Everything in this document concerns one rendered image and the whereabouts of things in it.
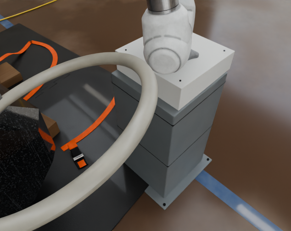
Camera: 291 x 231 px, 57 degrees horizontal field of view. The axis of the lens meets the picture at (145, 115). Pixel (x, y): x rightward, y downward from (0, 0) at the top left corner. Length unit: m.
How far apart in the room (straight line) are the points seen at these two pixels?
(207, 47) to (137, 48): 0.32
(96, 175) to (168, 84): 0.75
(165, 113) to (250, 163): 1.04
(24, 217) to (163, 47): 0.63
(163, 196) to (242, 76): 1.42
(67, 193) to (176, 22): 0.64
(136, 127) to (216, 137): 1.71
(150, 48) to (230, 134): 1.38
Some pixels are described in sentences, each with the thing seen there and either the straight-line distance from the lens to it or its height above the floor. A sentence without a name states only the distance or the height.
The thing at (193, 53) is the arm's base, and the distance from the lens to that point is 1.21.
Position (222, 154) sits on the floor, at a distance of 2.01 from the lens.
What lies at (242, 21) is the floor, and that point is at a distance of 3.49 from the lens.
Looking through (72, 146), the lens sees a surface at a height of 0.07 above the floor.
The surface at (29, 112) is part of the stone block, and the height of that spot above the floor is 0.64.
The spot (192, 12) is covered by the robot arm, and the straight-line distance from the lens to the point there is 1.09.
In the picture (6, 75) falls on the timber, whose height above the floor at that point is 0.09.
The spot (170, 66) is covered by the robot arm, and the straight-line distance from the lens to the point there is 0.88.
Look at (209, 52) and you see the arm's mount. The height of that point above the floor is 0.91.
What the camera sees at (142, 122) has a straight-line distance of 0.41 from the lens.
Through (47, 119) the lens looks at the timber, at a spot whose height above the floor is 0.13.
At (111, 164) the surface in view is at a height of 1.30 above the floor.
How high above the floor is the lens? 1.62
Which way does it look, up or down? 49 degrees down
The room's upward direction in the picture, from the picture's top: straight up
